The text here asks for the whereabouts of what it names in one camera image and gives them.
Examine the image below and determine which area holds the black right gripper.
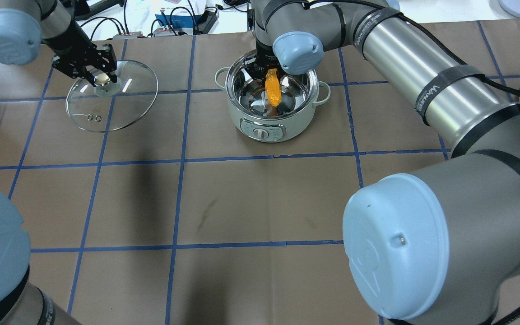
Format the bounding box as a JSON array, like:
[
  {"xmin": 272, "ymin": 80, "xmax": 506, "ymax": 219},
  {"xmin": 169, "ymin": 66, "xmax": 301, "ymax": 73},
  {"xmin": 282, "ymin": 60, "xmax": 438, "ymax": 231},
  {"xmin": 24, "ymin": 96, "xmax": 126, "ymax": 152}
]
[{"xmin": 247, "ymin": 43, "xmax": 283, "ymax": 82}]

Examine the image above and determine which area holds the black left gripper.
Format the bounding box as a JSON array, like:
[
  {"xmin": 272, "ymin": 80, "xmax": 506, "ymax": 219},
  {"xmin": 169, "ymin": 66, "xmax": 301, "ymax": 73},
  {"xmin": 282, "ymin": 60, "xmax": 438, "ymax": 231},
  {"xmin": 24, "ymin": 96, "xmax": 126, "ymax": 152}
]
[{"xmin": 51, "ymin": 42, "xmax": 118, "ymax": 87}]

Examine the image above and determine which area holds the yellow corn cob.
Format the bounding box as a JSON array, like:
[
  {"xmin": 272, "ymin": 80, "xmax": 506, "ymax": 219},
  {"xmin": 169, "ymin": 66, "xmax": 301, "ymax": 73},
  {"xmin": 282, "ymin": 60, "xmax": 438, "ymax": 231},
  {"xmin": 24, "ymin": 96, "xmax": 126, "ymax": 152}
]
[{"xmin": 265, "ymin": 68, "xmax": 282, "ymax": 107}]

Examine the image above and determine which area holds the glass pot lid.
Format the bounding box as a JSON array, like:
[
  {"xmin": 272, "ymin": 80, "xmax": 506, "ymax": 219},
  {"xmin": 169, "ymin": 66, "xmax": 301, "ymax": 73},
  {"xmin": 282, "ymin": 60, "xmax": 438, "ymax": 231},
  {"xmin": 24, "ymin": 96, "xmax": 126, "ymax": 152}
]
[{"xmin": 65, "ymin": 60, "xmax": 159, "ymax": 132}]

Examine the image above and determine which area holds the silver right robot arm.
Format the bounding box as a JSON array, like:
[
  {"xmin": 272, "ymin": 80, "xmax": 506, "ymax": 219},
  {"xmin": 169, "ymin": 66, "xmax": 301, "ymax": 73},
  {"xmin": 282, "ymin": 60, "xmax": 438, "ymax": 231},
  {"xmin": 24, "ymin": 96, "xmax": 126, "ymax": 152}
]
[{"xmin": 240, "ymin": 46, "xmax": 450, "ymax": 325}]

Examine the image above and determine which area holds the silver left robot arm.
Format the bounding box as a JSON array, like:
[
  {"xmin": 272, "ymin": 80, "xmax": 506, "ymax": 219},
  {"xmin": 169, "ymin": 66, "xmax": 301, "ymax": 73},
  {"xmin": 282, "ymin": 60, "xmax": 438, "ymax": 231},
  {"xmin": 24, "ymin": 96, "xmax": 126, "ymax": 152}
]
[{"xmin": 0, "ymin": 0, "xmax": 117, "ymax": 87}]

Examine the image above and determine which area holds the pale green electric pot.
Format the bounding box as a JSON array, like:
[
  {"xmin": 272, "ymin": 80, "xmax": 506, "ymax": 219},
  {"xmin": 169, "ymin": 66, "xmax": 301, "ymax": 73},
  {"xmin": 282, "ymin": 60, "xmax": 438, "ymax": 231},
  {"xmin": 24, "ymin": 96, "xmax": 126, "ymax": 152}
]
[{"xmin": 214, "ymin": 51, "xmax": 331, "ymax": 143}]

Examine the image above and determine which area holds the grey usb hub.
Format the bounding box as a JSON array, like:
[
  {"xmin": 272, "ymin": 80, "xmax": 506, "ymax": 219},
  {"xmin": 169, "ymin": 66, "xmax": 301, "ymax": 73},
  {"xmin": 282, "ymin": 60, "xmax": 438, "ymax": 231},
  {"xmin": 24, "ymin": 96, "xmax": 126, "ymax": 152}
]
[
  {"xmin": 111, "ymin": 31, "xmax": 144, "ymax": 40},
  {"xmin": 152, "ymin": 28, "xmax": 182, "ymax": 37}
]

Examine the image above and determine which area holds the blue white box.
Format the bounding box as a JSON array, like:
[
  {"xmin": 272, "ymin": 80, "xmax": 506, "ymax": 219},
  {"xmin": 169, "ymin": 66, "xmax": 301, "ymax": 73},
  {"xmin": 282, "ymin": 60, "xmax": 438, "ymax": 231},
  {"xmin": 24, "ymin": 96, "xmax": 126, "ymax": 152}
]
[{"xmin": 151, "ymin": 0, "xmax": 218, "ymax": 34}]

